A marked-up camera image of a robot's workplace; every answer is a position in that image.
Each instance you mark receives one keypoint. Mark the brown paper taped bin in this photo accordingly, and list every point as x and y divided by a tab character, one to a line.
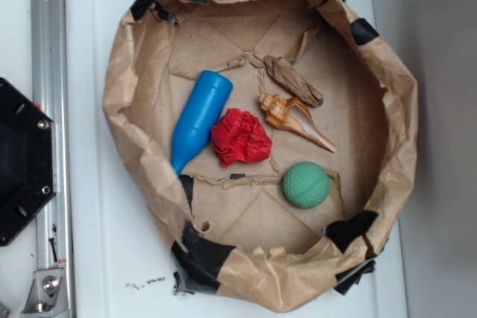
231	230

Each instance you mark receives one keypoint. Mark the brown driftwood piece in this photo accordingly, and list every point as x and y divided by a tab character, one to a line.
283	73

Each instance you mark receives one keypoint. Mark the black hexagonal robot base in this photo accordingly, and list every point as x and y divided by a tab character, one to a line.
27	162

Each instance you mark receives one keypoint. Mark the red crumpled paper ball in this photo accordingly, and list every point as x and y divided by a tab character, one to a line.
240	137

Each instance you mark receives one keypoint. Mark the green dimpled ball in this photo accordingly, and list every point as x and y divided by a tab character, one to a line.
306	185

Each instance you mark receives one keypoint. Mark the aluminium extrusion rail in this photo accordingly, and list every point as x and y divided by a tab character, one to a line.
54	222

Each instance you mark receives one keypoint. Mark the orange striped conch shell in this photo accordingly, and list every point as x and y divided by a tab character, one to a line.
293	115

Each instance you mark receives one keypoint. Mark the blue plastic bottle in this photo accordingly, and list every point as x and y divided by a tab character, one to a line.
201	112

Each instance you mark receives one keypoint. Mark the metal corner bracket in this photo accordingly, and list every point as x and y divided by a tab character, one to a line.
47	296

